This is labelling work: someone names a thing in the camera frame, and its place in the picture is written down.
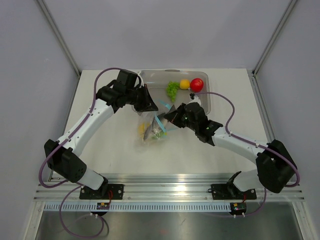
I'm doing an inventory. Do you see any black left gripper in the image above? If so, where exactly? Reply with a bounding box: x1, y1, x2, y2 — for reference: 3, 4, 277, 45
125, 83, 158, 113

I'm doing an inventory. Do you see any clear zip top bag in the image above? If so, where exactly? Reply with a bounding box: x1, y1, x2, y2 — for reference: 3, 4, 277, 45
136, 99, 180, 148

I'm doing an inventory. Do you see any yellow toy lemon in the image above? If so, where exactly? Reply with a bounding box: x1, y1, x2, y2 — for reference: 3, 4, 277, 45
138, 123, 145, 135

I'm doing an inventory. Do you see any grey toy fish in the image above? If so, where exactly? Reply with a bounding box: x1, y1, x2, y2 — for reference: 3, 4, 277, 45
141, 103, 179, 141

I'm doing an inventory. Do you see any green toy grapes bunch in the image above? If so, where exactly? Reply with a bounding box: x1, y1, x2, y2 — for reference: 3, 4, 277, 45
166, 81, 180, 103

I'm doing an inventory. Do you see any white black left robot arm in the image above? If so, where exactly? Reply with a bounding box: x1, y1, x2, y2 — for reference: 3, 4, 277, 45
38, 68, 158, 200

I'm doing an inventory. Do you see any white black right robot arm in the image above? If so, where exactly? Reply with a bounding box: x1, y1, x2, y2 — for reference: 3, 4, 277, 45
164, 102, 297, 199

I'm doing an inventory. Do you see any clear grey plastic tray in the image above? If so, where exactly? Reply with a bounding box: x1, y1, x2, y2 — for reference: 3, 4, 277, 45
138, 69, 210, 114

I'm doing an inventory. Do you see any orange toy fruit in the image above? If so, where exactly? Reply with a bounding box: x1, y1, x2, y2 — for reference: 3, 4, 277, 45
179, 79, 190, 90

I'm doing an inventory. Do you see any red toy tomato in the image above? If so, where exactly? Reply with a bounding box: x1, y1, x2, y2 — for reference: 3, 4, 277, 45
189, 78, 204, 93

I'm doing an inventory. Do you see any right small circuit board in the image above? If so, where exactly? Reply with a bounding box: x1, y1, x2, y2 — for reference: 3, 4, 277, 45
231, 202, 247, 214

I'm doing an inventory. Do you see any small circuit board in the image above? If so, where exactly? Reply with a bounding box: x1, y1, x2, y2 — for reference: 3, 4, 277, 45
231, 202, 247, 214
97, 202, 110, 210

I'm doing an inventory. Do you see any left small circuit board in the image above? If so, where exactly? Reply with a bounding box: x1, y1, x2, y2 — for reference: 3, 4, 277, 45
97, 202, 110, 210

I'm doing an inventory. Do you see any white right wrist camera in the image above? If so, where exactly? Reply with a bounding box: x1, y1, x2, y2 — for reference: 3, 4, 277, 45
189, 93, 202, 106

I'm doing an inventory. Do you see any aluminium mounting rail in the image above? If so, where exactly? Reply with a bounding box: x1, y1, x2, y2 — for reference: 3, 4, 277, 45
33, 173, 305, 202

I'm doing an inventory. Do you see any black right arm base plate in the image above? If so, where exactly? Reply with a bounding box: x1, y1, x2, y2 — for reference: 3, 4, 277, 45
207, 183, 257, 200

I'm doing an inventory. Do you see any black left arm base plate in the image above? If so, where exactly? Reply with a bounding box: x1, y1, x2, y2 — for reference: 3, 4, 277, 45
79, 183, 124, 200

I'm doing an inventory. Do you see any right aluminium frame post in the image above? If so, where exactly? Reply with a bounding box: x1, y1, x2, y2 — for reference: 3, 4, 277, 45
252, 0, 300, 77

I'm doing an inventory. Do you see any aluminium frame post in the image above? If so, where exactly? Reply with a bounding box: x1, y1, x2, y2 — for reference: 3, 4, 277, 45
35, 0, 82, 79
252, 0, 300, 77

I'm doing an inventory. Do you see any white slotted cable duct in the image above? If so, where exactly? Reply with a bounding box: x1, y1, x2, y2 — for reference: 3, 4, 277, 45
44, 202, 231, 213

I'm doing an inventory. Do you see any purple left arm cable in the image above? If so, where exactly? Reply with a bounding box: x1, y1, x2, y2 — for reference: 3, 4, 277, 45
37, 66, 126, 237

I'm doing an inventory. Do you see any left aluminium frame post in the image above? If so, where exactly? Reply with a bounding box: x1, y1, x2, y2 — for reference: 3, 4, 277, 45
35, 0, 82, 79

